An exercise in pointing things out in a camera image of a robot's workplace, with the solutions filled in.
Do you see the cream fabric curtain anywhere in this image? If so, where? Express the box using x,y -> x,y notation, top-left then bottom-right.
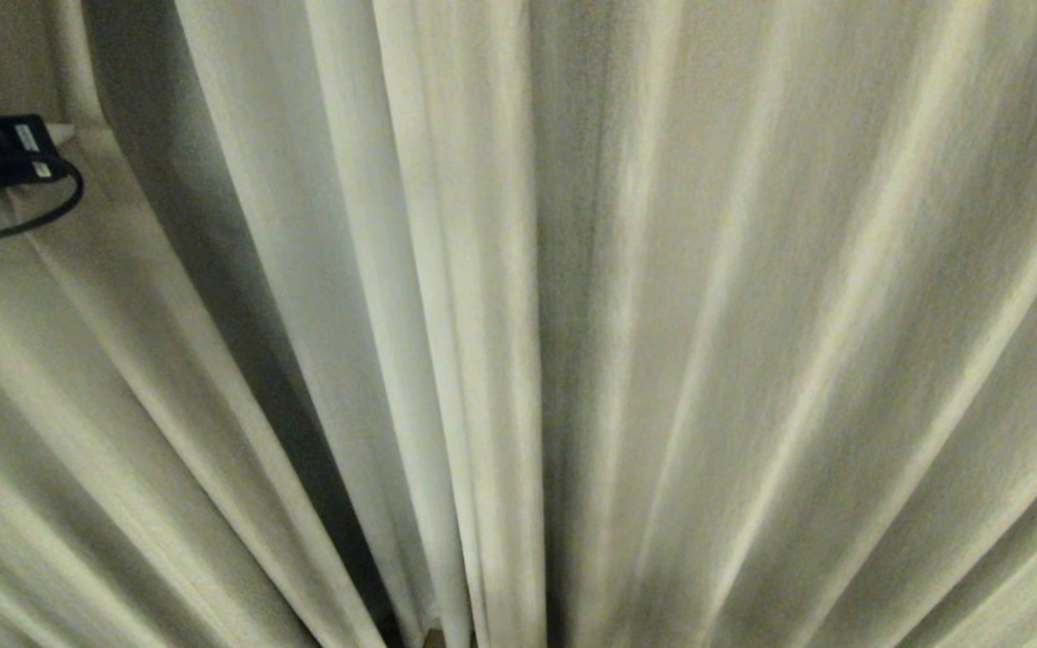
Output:
0,0 -> 548,648
526,0 -> 1037,648

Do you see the black cable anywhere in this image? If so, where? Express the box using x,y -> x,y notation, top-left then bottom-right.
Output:
0,158 -> 86,246

